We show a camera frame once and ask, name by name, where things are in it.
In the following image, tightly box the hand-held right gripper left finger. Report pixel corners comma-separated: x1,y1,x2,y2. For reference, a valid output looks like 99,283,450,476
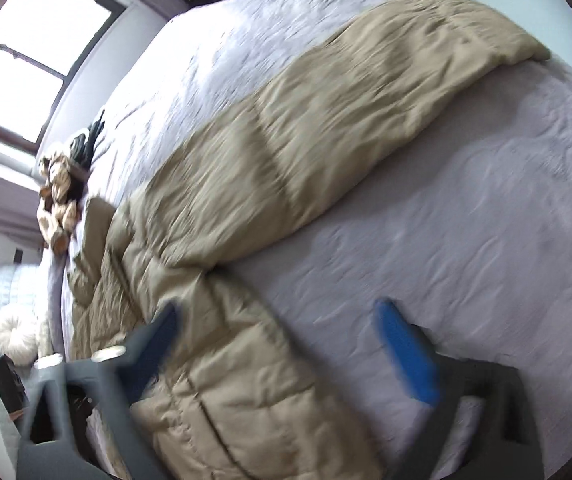
16,301,185,480

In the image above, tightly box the black box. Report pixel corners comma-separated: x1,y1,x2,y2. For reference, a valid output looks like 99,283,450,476
0,356,30,412

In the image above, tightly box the black spiky ornament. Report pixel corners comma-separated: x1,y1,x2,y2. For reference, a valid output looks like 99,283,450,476
68,109,107,170

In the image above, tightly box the white round pillow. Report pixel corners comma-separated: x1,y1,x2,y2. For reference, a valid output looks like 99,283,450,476
0,302,40,367

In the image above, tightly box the beige quilted coat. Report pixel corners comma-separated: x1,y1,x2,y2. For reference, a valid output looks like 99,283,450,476
63,0,553,480

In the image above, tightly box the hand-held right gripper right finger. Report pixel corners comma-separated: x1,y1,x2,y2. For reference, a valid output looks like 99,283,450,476
373,297,547,480

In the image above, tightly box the brown and cream stuffed toy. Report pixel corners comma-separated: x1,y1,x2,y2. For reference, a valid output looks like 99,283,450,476
38,147,90,257

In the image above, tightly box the white quilted cushion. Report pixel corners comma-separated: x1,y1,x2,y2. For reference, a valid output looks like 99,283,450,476
0,264,62,361

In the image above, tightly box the window with dark frame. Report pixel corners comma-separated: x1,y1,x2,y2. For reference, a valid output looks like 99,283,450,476
0,0,130,150

